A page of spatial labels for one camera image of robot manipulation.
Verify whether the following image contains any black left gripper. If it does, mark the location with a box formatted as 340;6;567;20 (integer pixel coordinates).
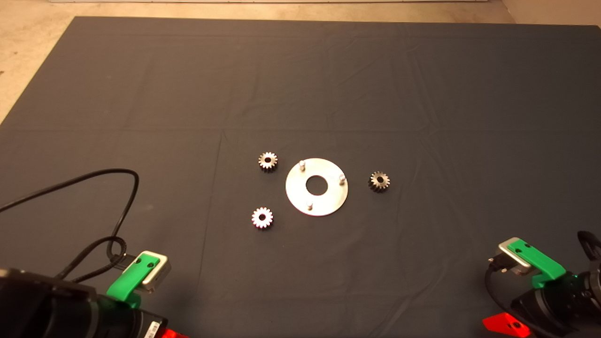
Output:
96;297;189;338

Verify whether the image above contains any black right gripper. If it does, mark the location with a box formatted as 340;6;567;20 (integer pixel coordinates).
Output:
483;272;593;338

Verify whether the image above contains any round metal carrier plate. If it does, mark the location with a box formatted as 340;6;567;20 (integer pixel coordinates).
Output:
285;158;349;217

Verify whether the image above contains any dark grey table cloth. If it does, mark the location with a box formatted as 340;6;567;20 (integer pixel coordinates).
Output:
0;16;601;338

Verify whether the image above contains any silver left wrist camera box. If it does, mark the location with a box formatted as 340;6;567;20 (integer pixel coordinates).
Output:
123;251;171;292

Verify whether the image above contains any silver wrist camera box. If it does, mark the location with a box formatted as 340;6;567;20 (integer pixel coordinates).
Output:
123;251;171;292
488;237;533;276

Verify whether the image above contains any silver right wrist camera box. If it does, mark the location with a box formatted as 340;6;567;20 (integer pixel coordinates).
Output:
488;237;533;276

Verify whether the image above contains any green left camera mount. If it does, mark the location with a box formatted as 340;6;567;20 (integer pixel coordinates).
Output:
107;252;160;309

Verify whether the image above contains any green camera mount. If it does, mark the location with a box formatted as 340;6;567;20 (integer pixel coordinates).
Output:
107;252;160;309
507;238;566;288

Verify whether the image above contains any green right camera mount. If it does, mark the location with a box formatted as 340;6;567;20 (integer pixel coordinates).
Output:
507;238;566;288

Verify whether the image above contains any black braided cable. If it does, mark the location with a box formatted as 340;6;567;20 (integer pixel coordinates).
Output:
56;236;128;283

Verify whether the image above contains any thin black left camera cable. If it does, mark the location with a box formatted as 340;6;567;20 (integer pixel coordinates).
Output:
0;169;140;263

